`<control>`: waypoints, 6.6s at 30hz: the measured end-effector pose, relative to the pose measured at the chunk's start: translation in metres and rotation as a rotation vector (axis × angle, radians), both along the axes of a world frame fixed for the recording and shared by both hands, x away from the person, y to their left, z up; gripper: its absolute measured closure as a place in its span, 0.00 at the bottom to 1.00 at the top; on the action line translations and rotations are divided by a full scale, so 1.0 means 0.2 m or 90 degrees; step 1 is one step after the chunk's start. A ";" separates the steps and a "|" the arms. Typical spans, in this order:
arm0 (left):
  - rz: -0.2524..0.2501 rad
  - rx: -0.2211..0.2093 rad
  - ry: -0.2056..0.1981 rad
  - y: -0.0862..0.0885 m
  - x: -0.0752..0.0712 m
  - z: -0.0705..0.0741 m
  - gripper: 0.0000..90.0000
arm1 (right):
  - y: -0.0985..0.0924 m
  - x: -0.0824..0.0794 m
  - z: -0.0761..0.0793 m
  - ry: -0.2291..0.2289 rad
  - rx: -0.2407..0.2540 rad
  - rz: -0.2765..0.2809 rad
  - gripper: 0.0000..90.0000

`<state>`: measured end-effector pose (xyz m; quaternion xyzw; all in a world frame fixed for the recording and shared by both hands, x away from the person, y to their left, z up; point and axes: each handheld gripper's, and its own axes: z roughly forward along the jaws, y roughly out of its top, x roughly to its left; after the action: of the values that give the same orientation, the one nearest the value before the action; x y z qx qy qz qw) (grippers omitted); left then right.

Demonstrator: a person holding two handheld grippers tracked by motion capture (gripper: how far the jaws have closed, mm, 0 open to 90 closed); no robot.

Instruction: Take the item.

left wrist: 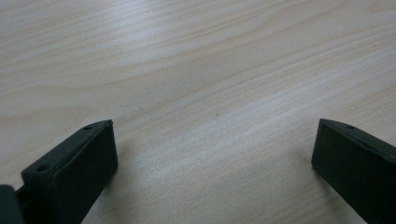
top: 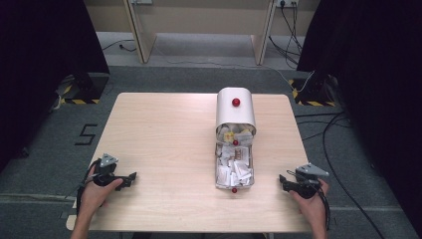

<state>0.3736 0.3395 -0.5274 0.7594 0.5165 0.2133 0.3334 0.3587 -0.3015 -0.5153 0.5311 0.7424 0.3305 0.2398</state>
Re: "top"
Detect right hand-held gripper black cable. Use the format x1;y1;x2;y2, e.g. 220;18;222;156
286;169;332;232

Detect black tape floor marking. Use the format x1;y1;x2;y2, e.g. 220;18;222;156
74;123;99;146

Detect left hand-held gripper black cable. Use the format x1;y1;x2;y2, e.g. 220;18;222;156
75;158;102;217

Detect person's left hand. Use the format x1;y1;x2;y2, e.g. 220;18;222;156
79;165;124;219

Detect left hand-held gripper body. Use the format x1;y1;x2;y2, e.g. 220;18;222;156
92;152;131;187

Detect thin black floor cable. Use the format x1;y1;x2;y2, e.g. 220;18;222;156
101;39;137;54

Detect white floor cable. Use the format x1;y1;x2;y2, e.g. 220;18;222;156
153;46;316;94

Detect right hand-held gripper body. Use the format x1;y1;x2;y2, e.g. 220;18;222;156
287;162;330;200

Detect black stand base striped tape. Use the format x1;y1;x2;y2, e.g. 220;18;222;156
288;73;342;108
55;73;110;106

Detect hand-held gripper black cable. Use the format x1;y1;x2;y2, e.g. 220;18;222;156
286;169;332;232
75;158;102;217

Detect dark curtain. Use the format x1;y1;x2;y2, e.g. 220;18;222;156
296;0;422;230
0;0;111;174

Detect pile of white paper scraps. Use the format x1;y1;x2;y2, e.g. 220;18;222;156
216;122;255;187

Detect black floor cables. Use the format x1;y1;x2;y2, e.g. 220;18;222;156
294;111;387;239

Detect person's right hand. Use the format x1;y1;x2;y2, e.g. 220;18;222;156
290;178;330;231

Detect beige wooden desk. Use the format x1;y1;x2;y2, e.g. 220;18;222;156
122;0;278;67

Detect white bin with red knobs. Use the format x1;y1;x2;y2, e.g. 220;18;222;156
214;87;258;194

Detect black cables from power strip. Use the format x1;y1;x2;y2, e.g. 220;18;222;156
268;1;305;69

